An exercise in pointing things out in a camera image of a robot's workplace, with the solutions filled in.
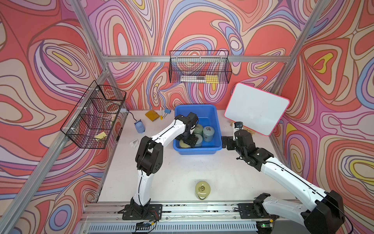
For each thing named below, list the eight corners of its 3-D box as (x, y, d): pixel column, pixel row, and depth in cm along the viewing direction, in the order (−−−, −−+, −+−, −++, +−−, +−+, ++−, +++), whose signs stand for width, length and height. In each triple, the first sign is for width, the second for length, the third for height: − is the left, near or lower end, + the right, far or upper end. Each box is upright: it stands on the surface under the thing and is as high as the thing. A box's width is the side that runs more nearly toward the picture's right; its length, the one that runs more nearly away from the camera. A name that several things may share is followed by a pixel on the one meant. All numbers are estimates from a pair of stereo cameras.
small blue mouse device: (136, 130, 108) (133, 123, 102) (142, 126, 111) (140, 119, 105) (140, 134, 106) (137, 128, 99) (147, 130, 108) (144, 123, 102)
